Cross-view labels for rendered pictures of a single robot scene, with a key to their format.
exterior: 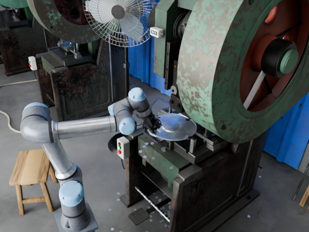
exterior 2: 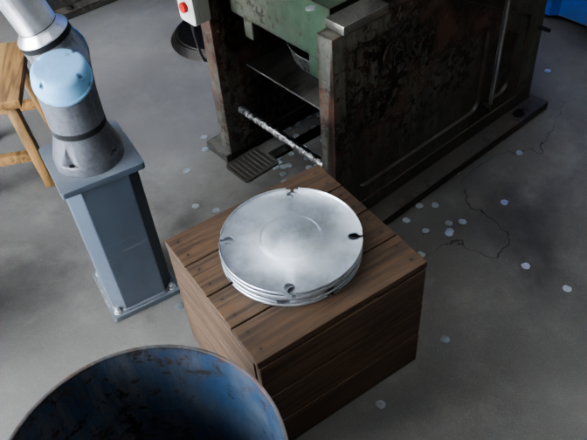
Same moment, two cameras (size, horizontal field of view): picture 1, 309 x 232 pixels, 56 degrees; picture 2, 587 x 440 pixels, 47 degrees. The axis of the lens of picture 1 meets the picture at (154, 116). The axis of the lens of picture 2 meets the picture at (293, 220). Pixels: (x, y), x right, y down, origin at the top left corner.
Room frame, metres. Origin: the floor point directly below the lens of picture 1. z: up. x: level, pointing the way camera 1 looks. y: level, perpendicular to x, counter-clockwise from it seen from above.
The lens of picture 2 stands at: (-0.13, -0.09, 1.37)
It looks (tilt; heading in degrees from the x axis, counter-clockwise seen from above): 45 degrees down; 3
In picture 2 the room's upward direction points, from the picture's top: 5 degrees counter-clockwise
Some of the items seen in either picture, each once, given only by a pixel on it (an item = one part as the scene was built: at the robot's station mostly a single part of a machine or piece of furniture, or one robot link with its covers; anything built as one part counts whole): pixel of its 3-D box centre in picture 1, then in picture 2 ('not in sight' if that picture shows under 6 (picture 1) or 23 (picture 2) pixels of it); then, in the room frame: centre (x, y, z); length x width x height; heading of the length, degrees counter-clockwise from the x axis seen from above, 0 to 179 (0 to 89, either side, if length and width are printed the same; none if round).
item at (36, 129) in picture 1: (79, 128); not in sight; (1.04, 0.32, 1.02); 0.49 x 0.11 x 0.12; 107
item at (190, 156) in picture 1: (185, 133); not in sight; (1.53, -0.21, 0.68); 0.45 x 0.30 x 0.06; 40
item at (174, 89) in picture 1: (186, 84); not in sight; (1.51, -0.18, 1.04); 0.17 x 0.15 x 0.30; 130
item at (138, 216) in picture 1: (165, 201); (314, 133); (1.45, -0.10, 0.14); 0.59 x 0.10 x 0.05; 130
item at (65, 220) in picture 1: (75, 213); (83, 137); (1.01, 0.40, 0.50); 0.15 x 0.15 x 0.10
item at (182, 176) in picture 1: (226, 173); (458, 34); (1.42, -0.49, 0.45); 0.92 x 0.12 x 0.90; 130
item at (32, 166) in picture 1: (36, 181); (3, 120); (1.57, 0.87, 0.16); 0.34 x 0.24 x 0.34; 11
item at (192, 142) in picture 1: (192, 144); not in sight; (1.32, -0.22, 0.75); 0.03 x 0.03 x 0.10; 40
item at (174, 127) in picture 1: (172, 126); not in sight; (1.45, -0.11, 0.78); 0.29 x 0.29 x 0.01
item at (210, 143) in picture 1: (207, 135); not in sight; (1.40, -0.32, 0.76); 0.17 x 0.06 x 0.10; 40
